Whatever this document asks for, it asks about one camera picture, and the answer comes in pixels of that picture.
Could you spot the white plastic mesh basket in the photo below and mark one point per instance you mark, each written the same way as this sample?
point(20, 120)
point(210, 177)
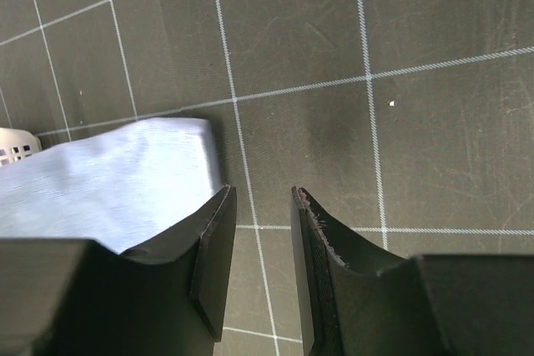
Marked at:
point(16, 145)

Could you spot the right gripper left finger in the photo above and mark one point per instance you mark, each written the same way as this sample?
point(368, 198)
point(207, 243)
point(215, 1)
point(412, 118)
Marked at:
point(165, 296)

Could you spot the black grid mat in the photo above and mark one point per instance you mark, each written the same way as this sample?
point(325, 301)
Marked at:
point(411, 121)

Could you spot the light blue towel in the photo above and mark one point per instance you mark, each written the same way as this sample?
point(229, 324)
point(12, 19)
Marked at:
point(121, 187)

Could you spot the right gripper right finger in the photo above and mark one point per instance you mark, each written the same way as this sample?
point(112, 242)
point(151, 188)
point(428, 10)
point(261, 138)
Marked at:
point(356, 298)

